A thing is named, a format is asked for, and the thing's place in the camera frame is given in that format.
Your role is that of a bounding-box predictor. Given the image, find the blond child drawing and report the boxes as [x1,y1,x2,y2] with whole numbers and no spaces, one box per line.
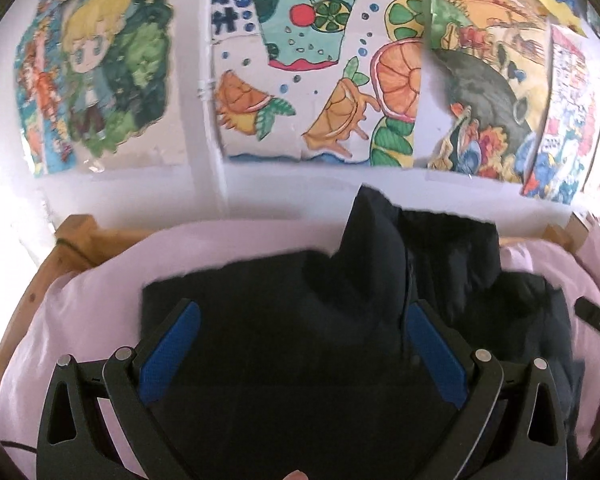
[44,0,188,173]

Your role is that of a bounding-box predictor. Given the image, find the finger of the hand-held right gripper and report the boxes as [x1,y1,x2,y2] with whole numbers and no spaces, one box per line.
[574,297,600,353]

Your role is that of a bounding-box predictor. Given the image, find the black padded jacket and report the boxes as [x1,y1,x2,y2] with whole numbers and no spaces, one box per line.
[140,185,588,480]

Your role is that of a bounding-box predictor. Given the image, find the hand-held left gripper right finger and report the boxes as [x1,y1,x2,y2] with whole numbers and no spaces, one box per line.
[402,298,568,480]

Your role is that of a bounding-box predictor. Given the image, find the white wall pipe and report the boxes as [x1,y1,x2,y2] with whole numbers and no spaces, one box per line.
[177,0,229,213]

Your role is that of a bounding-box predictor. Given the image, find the fruit juice drawing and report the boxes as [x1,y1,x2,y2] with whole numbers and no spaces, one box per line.
[210,0,427,167]

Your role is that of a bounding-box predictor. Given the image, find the wooden bed frame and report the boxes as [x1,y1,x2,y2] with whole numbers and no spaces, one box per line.
[0,212,588,411]

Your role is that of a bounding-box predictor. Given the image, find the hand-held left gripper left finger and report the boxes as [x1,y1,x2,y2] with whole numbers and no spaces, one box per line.
[36,298,203,480]

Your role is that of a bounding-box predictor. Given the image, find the black cable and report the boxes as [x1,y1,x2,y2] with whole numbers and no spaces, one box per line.
[0,439,41,455]

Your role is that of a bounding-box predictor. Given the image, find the dragon drawing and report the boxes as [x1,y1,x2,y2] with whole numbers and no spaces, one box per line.
[521,22,600,207]

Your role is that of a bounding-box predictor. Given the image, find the girl with fish drawing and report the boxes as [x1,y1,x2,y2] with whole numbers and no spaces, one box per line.
[14,0,78,178]

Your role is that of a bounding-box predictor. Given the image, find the pink duvet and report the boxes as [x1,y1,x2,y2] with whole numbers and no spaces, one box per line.
[0,219,600,480]

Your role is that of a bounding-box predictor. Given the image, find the whale landscape drawing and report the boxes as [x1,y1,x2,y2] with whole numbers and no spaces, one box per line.
[412,0,556,184]

